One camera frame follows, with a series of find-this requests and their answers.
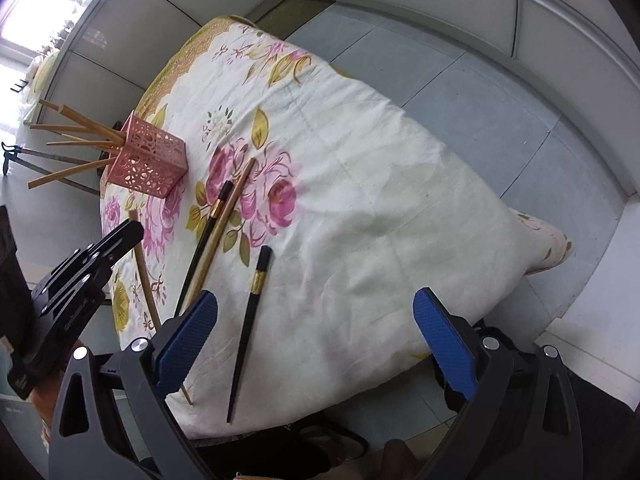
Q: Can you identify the black chopstick gold band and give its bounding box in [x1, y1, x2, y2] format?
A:
[172, 179, 236, 319]
[226, 246, 272, 424]

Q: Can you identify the short wooden chopstick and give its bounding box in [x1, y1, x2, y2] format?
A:
[176, 157, 256, 315]

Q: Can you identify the pink perforated utensil holder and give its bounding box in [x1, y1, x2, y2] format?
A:
[107, 113, 188, 198]

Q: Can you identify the floral white tablecloth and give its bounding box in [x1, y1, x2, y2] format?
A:
[100, 16, 572, 439]

